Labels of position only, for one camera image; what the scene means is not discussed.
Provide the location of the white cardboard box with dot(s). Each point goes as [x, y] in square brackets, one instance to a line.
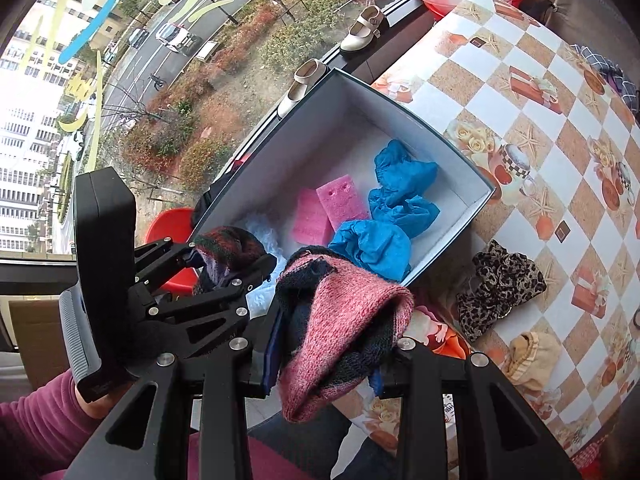
[360, 110]

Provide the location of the person's maroon sweater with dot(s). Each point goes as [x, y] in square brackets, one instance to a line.
[280, 462]

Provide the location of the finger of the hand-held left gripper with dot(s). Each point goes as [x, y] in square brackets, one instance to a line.
[165, 260]
[200, 310]

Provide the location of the person's left forearm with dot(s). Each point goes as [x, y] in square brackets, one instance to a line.
[40, 425]

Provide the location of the white fluffy pompom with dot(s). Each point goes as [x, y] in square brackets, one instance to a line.
[260, 232]

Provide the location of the red plastic basin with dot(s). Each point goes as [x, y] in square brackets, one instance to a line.
[510, 2]

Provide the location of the pink knit sock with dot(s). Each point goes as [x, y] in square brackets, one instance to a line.
[340, 320]

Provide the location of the printed checkered tablecloth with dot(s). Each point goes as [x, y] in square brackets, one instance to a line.
[550, 170]

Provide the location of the dark striped knit sock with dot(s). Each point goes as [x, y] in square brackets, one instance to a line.
[225, 245]

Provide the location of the red plastic stool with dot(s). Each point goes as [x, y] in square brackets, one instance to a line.
[170, 230]

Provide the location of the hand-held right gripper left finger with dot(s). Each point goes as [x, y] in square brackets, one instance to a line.
[257, 365]

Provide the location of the blue cloth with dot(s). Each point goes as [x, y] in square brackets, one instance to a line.
[375, 250]
[405, 170]
[402, 214]

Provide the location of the beige sock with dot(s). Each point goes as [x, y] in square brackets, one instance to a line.
[532, 355]

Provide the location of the leopard print scrunchie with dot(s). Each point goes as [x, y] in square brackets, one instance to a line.
[500, 285]

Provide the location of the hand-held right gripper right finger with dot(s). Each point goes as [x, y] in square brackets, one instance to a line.
[395, 375]

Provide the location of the pink sponge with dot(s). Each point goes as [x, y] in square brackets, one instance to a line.
[342, 202]
[311, 220]

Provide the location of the cream shoe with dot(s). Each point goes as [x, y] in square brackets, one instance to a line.
[300, 87]
[362, 30]

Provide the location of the yellow blue window decal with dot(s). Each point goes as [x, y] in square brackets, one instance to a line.
[80, 89]

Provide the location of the dark plaid cloth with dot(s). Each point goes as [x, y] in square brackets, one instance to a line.
[607, 72]

